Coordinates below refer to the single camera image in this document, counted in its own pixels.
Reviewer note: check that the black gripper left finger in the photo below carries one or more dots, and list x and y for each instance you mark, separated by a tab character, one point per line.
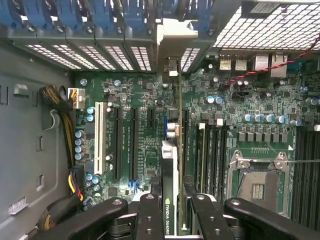
150	220

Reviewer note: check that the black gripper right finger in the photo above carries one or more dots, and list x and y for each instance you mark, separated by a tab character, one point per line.
207	220

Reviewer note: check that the long black expansion slot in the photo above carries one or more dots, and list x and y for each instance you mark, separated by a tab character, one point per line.
186	130
134	145
118	145

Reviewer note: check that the white PCI expansion slot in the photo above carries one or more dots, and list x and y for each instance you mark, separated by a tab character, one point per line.
98	137

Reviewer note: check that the short black expansion slot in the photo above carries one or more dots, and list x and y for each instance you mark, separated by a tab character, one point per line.
151	118

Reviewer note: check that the blue slot latch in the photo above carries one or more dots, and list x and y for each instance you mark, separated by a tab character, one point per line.
58	12
23	12
206	15
136	12
102	12

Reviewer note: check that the installed RAM stick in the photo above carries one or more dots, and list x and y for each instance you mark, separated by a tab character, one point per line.
203	160

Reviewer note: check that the metal CPU socket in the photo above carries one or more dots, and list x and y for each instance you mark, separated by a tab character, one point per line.
260	185

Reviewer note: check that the thin metal locking lever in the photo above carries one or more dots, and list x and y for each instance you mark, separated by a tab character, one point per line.
305	161

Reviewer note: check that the green motherboard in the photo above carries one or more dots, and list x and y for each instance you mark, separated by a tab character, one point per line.
150	100

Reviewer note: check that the white power connector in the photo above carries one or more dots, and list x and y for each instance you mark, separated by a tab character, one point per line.
78	97

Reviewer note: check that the grey open PC case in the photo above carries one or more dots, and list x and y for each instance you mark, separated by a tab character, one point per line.
25	125

